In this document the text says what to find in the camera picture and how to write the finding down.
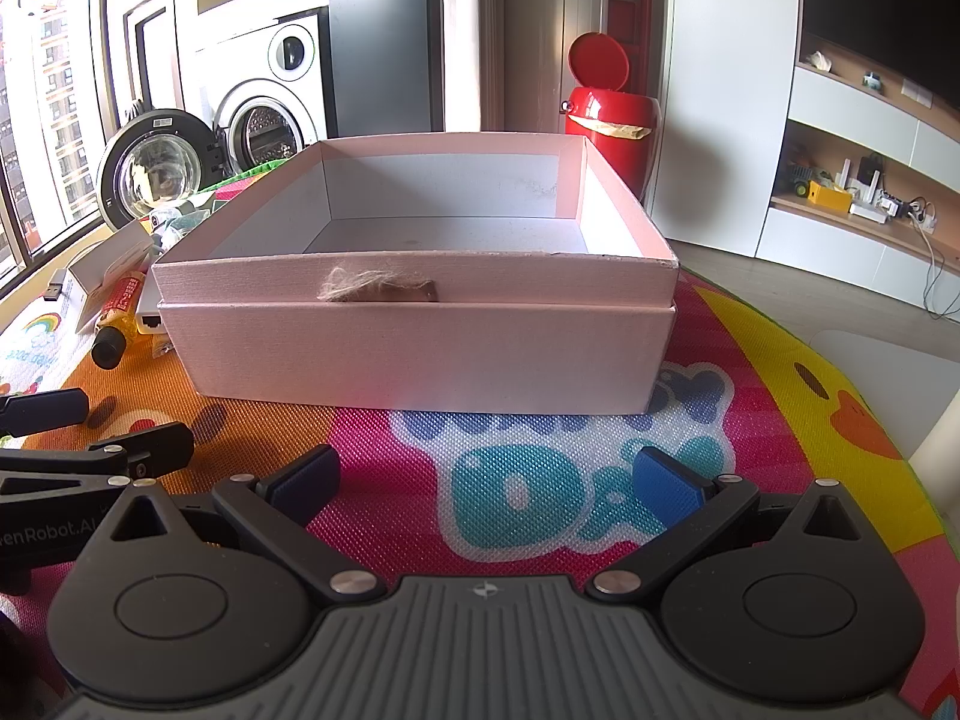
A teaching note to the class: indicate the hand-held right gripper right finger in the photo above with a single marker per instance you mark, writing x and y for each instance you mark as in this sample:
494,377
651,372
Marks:
667,481

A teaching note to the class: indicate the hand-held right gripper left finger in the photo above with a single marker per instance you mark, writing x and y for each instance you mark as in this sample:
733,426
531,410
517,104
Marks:
307,481

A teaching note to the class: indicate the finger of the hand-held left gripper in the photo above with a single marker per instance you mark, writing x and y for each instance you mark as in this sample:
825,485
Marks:
150,446
45,411

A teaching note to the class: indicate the pink cardboard box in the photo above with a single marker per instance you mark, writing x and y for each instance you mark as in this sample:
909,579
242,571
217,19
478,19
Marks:
420,345

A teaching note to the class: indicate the yellow bottle with black cap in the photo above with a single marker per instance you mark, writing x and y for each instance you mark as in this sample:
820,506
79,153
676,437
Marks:
124,315

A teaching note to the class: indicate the silver usb plug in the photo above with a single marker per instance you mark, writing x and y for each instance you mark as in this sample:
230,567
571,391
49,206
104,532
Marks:
54,285

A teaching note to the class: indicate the white network device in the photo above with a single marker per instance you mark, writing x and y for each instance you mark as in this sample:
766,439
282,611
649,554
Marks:
150,315

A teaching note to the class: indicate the colourful printed play mat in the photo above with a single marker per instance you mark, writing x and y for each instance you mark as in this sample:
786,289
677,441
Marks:
525,439

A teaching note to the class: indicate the white paper packet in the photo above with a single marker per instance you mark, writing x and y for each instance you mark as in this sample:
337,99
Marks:
105,270

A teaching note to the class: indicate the round washing machine door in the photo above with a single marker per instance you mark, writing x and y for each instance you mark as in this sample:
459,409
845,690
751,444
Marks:
154,172

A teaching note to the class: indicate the window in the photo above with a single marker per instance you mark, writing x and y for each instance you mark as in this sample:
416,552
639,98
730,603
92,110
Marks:
45,127

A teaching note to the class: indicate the yellow toy box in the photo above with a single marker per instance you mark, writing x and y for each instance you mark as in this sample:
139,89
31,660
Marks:
829,199

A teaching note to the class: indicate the green toy truck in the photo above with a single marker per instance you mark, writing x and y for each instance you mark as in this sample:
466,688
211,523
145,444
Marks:
797,180

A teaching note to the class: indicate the white router with antennas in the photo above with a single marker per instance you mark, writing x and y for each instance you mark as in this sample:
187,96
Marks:
862,199

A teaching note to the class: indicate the silver washing machine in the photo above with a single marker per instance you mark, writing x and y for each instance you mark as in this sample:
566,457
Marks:
289,112

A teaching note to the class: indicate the white power strip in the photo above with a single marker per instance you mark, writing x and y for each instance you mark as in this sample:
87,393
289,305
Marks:
911,211

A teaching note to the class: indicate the red trash bin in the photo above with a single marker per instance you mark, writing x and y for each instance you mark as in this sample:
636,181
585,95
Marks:
611,116

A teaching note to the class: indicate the white shelf cabinet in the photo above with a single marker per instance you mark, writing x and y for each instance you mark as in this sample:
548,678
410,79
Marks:
832,127

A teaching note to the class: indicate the white tissue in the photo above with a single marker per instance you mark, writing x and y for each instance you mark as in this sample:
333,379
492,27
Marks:
819,60

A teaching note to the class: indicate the dark television screen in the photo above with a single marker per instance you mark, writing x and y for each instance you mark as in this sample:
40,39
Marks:
885,0

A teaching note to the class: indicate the white wall switch plate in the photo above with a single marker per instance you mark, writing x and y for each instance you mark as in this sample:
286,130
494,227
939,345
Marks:
916,92

